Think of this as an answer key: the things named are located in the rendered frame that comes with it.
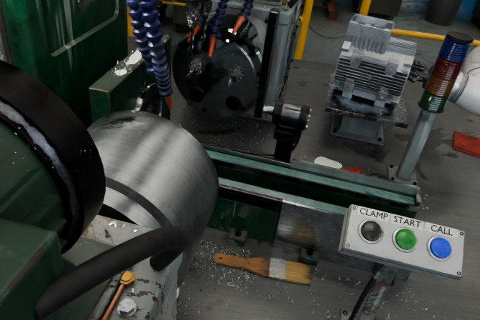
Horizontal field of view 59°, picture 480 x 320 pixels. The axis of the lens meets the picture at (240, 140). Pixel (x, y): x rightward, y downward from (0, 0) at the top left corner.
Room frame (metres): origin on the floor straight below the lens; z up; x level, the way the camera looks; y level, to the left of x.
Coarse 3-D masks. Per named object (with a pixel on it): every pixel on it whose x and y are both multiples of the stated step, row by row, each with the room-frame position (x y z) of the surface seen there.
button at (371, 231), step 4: (364, 224) 0.47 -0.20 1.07; (368, 224) 0.47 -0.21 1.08; (372, 224) 0.47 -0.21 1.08; (376, 224) 0.47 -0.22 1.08; (364, 228) 0.47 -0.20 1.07; (368, 228) 0.47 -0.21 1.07; (372, 228) 0.47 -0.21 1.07; (376, 228) 0.47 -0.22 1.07; (380, 228) 0.47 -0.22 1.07; (364, 232) 0.46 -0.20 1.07; (368, 232) 0.46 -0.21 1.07; (372, 232) 0.46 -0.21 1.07; (376, 232) 0.46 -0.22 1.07; (380, 232) 0.46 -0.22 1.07; (364, 236) 0.46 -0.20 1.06; (368, 236) 0.46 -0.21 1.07; (372, 236) 0.46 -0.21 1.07; (376, 236) 0.46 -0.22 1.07; (380, 236) 0.46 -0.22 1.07; (368, 240) 0.46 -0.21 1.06; (372, 240) 0.45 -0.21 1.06
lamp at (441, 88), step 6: (432, 78) 0.97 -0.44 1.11; (438, 78) 0.96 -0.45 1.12; (426, 84) 0.99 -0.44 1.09; (432, 84) 0.97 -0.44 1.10; (438, 84) 0.96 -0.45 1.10; (444, 84) 0.95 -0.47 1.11; (450, 84) 0.95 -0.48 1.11; (432, 90) 0.96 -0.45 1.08; (438, 90) 0.96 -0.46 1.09; (444, 90) 0.95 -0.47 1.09; (450, 90) 0.96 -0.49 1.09
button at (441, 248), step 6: (432, 240) 0.46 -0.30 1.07; (438, 240) 0.46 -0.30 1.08; (444, 240) 0.46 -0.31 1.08; (432, 246) 0.45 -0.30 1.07; (438, 246) 0.45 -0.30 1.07; (444, 246) 0.45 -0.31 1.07; (450, 246) 0.45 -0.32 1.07; (432, 252) 0.44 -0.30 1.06; (438, 252) 0.44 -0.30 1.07; (444, 252) 0.44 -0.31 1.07; (450, 252) 0.44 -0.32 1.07; (444, 258) 0.44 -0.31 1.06
